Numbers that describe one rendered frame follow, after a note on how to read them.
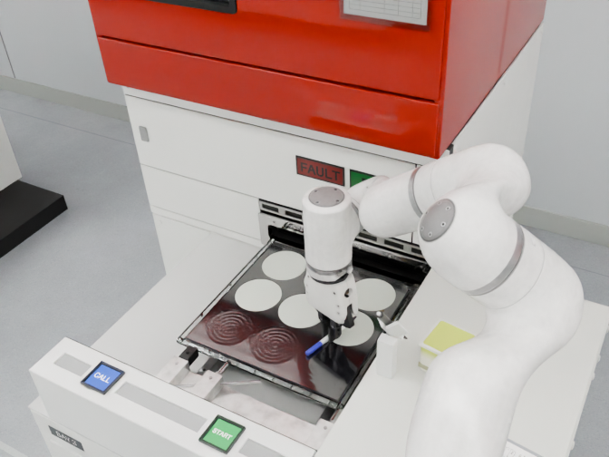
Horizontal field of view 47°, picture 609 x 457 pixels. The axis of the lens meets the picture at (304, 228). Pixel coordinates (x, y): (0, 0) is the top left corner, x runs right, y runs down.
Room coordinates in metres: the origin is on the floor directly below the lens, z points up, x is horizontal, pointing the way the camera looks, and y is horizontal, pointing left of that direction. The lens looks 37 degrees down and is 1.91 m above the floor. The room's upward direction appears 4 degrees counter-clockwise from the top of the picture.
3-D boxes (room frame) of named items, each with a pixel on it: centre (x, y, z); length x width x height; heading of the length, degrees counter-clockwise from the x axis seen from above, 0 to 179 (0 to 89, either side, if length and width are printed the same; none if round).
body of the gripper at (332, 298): (0.96, -0.04, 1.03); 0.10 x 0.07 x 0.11; 41
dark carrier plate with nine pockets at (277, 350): (1.04, 0.02, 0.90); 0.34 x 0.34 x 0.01; 58
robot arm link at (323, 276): (0.96, -0.04, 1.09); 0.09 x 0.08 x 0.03; 41
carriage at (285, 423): (0.80, 0.14, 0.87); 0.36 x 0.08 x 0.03; 58
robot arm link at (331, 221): (0.96, -0.04, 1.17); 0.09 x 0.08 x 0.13; 136
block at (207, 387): (0.84, 0.21, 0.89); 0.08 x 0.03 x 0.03; 148
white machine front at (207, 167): (1.33, 0.06, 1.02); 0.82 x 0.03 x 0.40; 58
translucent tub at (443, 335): (0.81, -0.23, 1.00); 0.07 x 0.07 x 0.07; 50
